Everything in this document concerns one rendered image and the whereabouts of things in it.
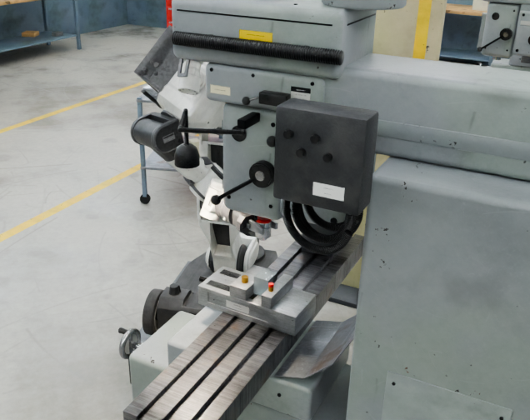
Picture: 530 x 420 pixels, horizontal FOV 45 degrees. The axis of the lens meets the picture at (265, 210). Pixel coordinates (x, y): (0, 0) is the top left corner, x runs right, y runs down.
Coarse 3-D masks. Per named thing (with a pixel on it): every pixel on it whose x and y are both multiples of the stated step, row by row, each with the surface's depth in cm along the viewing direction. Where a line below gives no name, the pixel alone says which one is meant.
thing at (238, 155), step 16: (224, 112) 171; (240, 112) 169; (272, 112) 165; (224, 128) 173; (256, 128) 168; (272, 128) 166; (224, 144) 175; (240, 144) 172; (256, 144) 170; (224, 160) 177; (240, 160) 174; (256, 160) 172; (272, 160) 170; (224, 176) 179; (240, 176) 176; (240, 192) 178; (256, 192) 176; (272, 192) 173; (240, 208) 180; (256, 208) 178; (272, 208) 175
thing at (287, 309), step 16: (224, 272) 214; (240, 272) 214; (208, 288) 205; (224, 288) 205; (288, 288) 204; (208, 304) 207; (224, 304) 204; (240, 304) 201; (256, 304) 197; (272, 304) 195; (288, 304) 198; (304, 304) 198; (256, 320) 199; (272, 320) 196; (288, 320) 193; (304, 320) 199
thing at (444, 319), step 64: (384, 192) 144; (448, 192) 138; (512, 192) 136; (384, 256) 150; (448, 256) 143; (512, 256) 136; (384, 320) 157; (448, 320) 149; (512, 320) 142; (384, 384) 164; (448, 384) 155; (512, 384) 147
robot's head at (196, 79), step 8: (184, 64) 201; (192, 64) 199; (200, 64) 201; (192, 72) 199; (200, 72) 205; (184, 80) 198; (192, 80) 198; (200, 80) 201; (184, 88) 198; (192, 88) 198
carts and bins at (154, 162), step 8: (144, 88) 475; (152, 88) 473; (144, 96) 475; (152, 96) 476; (192, 136) 557; (144, 152) 485; (152, 152) 517; (144, 160) 487; (152, 160) 501; (160, 160) 502; (144, 168) 488; (152, 168) 488; (160, 168) 487; (168, 168) 486; (144, 176) 492; (144, 184) 494; (144, 192) 497; (144, 200) 500
